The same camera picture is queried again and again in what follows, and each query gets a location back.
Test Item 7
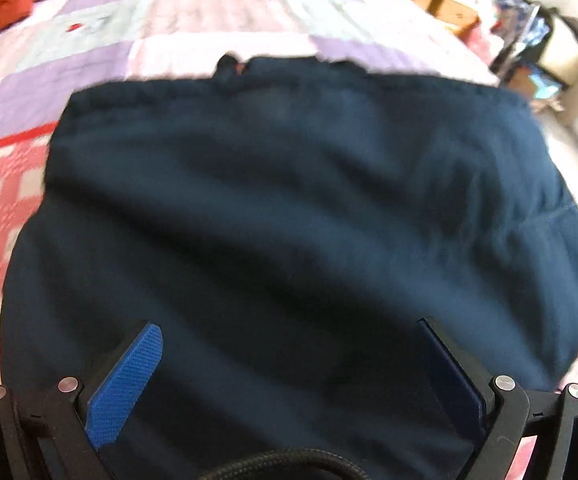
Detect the black braided cable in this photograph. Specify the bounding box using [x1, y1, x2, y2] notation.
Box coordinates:
[204, 448, 371, 480]

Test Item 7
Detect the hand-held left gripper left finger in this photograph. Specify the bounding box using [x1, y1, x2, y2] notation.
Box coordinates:
[0, 321, 164, 480]

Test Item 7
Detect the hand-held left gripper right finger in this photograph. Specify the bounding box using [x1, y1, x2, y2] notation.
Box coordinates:
[415, 315, 578, 480]

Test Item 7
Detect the purple patchwork quilt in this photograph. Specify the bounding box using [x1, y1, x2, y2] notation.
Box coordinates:
[0, 0, 501, 152]

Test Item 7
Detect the cardboard box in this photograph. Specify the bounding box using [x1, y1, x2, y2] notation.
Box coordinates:
[539, 14, 578, 127]

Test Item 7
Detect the wooden nightstand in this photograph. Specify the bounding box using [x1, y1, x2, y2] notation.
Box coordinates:
[394, 0, 481, 42]

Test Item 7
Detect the navy blue jacket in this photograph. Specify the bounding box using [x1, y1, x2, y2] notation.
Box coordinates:
[0, 52, 578, 480]

